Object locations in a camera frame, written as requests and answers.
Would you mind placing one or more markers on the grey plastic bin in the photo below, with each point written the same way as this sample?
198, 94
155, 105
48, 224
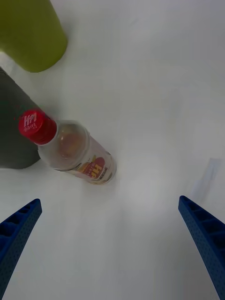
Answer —
14, 131

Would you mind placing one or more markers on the yellow-green plastic bin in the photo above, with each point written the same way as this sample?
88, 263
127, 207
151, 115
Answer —
30, 35

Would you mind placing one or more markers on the clear bottle with red cap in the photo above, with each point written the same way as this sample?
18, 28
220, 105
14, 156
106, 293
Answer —
70, 147

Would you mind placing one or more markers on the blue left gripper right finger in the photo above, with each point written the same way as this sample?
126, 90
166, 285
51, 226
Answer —
208, 239

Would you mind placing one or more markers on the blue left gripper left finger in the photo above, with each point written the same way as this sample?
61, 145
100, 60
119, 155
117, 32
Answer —
16, 236

